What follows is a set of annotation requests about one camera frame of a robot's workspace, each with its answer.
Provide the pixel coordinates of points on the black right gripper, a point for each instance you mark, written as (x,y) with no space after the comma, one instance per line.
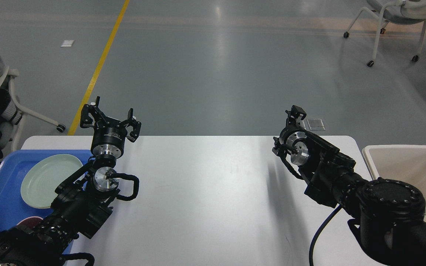
(293,138)

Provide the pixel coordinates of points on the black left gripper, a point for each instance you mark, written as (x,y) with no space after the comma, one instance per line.
(109,134)

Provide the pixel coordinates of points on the mint green plate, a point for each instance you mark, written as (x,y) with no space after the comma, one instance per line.
(38,186)

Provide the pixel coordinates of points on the pink mug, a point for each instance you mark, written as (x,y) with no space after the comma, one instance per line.
(31,221)

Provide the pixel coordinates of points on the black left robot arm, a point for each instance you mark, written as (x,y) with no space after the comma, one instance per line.
(82,202)

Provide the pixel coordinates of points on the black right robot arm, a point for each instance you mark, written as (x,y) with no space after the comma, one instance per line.
(387,215)

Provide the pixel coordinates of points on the right floor outlet plate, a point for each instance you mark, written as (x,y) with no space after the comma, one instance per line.
(316,125)

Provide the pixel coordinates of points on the white office chair left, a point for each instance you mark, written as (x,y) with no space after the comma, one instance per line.
(14,138)

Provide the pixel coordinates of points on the blue plastic tray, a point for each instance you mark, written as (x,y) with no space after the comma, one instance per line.
(13,169)

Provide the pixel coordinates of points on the beige plastic bin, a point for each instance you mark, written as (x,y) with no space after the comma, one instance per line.
(398,162)

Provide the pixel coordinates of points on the grey office chair right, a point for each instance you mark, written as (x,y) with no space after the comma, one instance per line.
(399,12)

